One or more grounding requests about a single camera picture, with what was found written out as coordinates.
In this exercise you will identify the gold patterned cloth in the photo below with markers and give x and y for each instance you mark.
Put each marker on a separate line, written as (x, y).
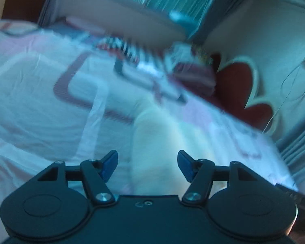
(203, 56)

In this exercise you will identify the black white striped cloth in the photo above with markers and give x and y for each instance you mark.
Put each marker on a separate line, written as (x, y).
(119, 49)

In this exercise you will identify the grey curtain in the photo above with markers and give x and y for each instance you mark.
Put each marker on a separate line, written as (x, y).
(213, 12)
(49, 5)
(298, 150)

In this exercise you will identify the red heart-shaped headboard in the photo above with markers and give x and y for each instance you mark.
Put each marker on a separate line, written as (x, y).
(241, 91)

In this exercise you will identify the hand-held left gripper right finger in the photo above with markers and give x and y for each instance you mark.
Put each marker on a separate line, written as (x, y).
(185, 164)

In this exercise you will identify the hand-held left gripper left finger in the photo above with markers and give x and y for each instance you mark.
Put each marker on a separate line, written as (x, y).
(109, 164)

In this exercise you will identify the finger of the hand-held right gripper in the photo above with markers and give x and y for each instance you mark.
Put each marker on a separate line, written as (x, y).
(293, 194)

